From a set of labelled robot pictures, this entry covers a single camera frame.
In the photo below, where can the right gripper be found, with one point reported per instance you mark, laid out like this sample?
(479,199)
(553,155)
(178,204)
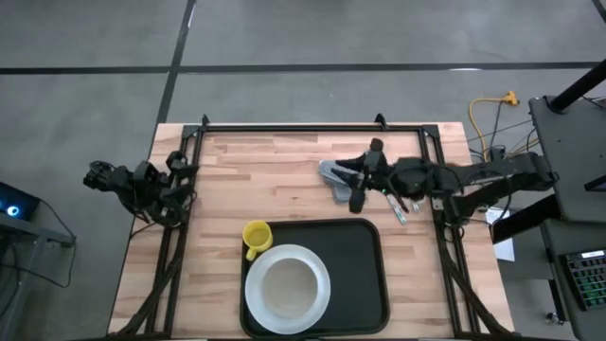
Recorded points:
(376,173)

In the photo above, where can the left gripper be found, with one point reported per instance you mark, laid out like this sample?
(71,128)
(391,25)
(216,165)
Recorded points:
(177,163)

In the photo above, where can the gray cloth napkin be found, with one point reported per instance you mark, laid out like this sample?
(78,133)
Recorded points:
(341,194)

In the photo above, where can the silver fork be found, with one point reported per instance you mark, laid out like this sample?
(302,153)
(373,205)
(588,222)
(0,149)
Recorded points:
(415,207)

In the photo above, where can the yellow mug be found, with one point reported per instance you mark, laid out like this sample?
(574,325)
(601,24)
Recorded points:
(258,234)

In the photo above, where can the beige bowl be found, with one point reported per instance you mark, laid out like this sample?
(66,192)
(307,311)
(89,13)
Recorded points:
(289,289)

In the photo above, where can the white plate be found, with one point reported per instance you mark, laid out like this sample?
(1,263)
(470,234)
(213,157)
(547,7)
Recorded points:
(255,303)

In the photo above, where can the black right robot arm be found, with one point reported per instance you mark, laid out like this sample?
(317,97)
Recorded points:
(473,177)

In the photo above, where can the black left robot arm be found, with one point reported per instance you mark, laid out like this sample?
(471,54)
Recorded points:
(118,180)

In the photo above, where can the black textured serving tray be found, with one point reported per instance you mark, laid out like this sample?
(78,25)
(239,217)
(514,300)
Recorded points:
(355,284)

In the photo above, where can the gray side table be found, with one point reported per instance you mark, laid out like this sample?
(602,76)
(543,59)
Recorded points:
(42,232)

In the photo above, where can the black device with blue light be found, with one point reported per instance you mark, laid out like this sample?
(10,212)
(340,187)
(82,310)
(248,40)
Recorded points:
(19,199)

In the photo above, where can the white paper sheet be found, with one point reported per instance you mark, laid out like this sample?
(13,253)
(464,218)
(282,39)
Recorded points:
(504,248)

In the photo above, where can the black equipment cart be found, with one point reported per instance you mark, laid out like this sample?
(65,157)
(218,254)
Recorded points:
(577,142)

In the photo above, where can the gray desk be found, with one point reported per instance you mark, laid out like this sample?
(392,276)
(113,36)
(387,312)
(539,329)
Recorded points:
(556,284)

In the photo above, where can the black pole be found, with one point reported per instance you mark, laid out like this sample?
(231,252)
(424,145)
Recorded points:
(580,85)

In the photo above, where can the black keypad with green keys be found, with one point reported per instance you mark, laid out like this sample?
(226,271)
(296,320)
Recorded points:
(587,279)

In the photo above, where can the black aluminium rig frame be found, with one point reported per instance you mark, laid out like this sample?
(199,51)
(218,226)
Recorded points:
(308,128)

